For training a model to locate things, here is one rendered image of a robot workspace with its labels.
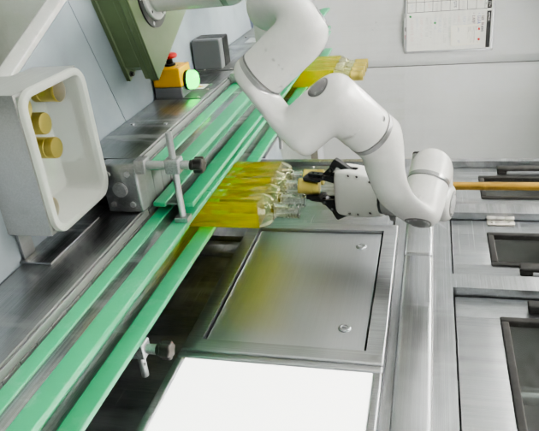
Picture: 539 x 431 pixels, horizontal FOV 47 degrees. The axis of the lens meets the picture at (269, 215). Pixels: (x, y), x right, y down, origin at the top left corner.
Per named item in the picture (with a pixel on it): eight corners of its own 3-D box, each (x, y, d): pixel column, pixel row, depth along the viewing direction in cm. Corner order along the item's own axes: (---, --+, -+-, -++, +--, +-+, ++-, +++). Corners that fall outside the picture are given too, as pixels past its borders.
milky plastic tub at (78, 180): (10, 236, 95) (60, 238, 93) (-35, 96, 85) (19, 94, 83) (68, 190, 110) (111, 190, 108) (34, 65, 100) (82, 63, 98)
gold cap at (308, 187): (298, 197, 129) (318, 197, 128) (297, 181, 127) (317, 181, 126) (301, 190, 132) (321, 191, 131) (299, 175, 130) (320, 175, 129)
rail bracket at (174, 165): (145, 223, 111) (210, 225, 108) (126, 135, 104) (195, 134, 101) (151, 215, 114) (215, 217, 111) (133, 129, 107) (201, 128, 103)
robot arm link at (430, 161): (441, 191, 104) (453, 144, 108) (382, 185, 109) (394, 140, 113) (453, 229, 117) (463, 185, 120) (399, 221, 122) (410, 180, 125)
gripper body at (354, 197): (396, 210, 126) (345, 203, 131) (395, 164, 122) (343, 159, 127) (383, 227, 120) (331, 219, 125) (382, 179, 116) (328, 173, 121)
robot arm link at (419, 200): (356, 114, 106) (426, 174, 117) (335, 179, 102) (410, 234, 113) (395, 103, 99) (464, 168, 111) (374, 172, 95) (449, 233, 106)
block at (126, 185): (107, 214, 112) (142, 214, 110) (96, 166, 108) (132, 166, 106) (116, 205, 115) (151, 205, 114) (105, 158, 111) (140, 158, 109)
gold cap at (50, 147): (23, 140, 96) (48, 140, 95) (36, 133, 99) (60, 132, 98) (29, 162, 97) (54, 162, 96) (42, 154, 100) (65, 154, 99)
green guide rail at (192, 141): (145, 170, 112) (187, 170, 110) (145, 165, 111) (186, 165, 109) (311, 11, 262) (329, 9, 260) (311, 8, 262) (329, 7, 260)
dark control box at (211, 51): (193, 70, 169) (222, 68, 167) (188, 40, 165) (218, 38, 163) (203, 62, 176) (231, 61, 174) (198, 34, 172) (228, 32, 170)
